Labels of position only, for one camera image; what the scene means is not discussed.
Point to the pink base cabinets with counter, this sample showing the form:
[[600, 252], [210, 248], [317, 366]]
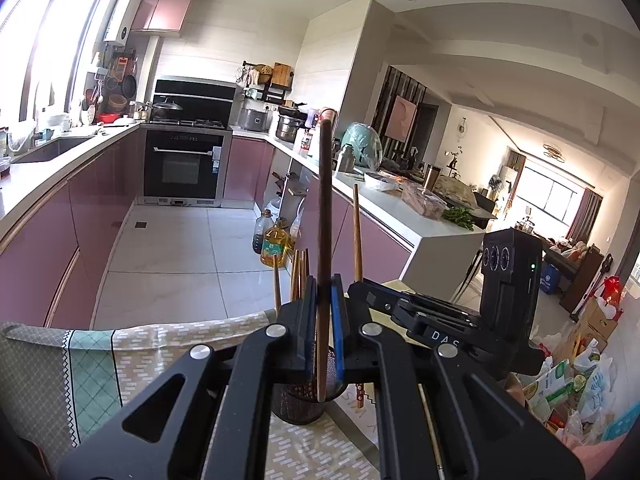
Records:
[[385, 245]]

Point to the clear plastic food container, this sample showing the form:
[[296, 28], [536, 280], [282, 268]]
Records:
[[424, 201]]

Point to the steel thermos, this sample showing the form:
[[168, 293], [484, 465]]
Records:
[[346, 159]]

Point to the dark wooden chopstick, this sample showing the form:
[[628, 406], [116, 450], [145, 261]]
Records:
[[325, 210]]

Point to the black wall shelf rack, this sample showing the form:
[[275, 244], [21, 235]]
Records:
[[262, 92]]

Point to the black range hood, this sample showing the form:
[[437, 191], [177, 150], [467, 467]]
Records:
[[200, 92]]

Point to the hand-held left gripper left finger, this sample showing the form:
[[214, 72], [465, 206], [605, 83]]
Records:
[[310, 330]]

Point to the pink wall painting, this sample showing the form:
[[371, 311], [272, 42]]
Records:
[[401, 119]]

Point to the hanging kitchen utensils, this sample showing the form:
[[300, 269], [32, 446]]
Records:
[[117, 85]]

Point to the pink wall cabinet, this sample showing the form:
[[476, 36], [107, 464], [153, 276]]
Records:
[[165, 7]]

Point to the silver rice cooker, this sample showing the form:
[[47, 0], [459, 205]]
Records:
[[254, 120]]

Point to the leafy green vegetables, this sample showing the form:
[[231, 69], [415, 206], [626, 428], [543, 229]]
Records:
[[459, 219]]

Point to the dark sauce bottle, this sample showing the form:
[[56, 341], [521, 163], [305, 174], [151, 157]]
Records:
[[260, 237]]

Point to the white water heater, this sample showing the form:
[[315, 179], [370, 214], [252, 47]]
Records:
[[122, 15]]

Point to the black mesh utensil holder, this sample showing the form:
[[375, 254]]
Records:
[[300, 405]]

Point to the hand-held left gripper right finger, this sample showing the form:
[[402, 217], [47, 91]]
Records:
[[339, 330]]

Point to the wok with lid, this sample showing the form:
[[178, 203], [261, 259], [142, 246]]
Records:
[[166, 109]]

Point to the wooden cutting board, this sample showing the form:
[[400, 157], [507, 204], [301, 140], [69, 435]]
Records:
[[281, 75]]

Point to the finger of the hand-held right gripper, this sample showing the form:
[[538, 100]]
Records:
[[375, 302]]

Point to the pink base cabinets long run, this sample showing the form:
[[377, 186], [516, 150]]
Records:
[[60, 240]]

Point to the kitchen sink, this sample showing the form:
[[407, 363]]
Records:
[[55, 149]]

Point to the built-in black oven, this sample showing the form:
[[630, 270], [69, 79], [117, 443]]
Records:
[[185, 167]]

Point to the yellow cooking oil bottle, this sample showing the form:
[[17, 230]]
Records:
[[275, 247]]

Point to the pink kettle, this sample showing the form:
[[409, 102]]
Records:
[[336, 120]]

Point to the red hanging decoration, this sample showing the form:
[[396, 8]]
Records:
[[614, 290]]

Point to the white bowl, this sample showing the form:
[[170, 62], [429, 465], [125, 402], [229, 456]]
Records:
[[381, 181]]

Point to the patterned tablecloth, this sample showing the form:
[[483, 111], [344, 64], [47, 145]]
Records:
[[150, 355]]

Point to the steel stock pot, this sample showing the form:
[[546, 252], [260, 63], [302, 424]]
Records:
[[289, 127]]

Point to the mint green food cover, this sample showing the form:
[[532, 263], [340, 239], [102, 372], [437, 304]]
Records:
[[364, 142]]

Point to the white plastic bags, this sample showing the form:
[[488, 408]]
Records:
[[585, 390]]

